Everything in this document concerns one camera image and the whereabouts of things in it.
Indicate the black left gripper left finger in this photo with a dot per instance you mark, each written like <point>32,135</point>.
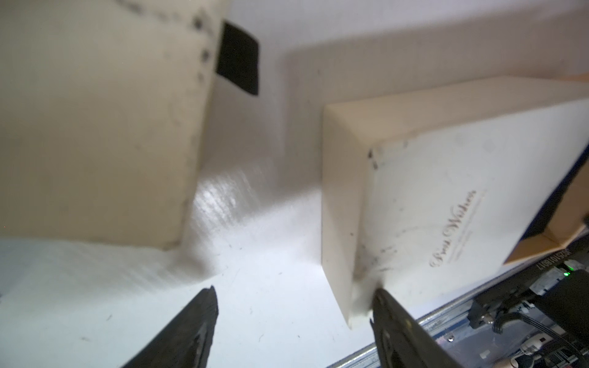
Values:
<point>187,340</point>

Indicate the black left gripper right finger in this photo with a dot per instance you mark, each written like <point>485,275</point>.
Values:
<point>400,341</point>

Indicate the large cream jewelry box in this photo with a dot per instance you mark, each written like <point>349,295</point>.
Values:
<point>429,191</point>

